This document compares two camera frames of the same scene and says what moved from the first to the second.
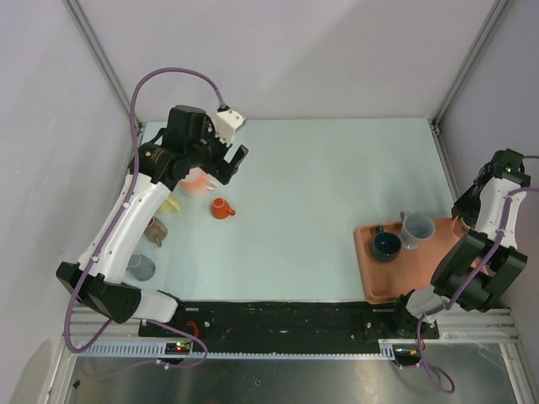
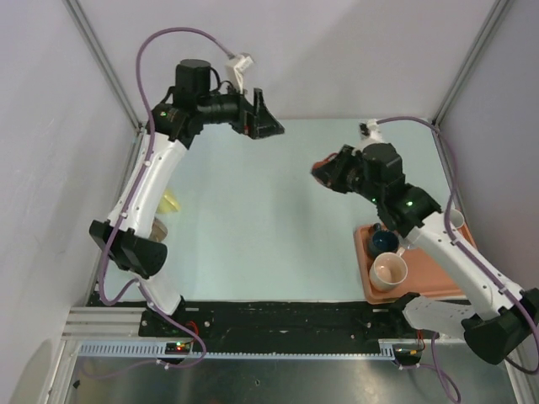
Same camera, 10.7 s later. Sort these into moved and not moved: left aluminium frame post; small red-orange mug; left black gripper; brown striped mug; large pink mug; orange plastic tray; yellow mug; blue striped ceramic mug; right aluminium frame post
Moved: large pink mug; left black gripper; small red-orange mug
Not moved: left aluminium frame post; brown striped mug; yellow mug; blue striped ceramic mug; right aluminium frame post; orange plastic tray
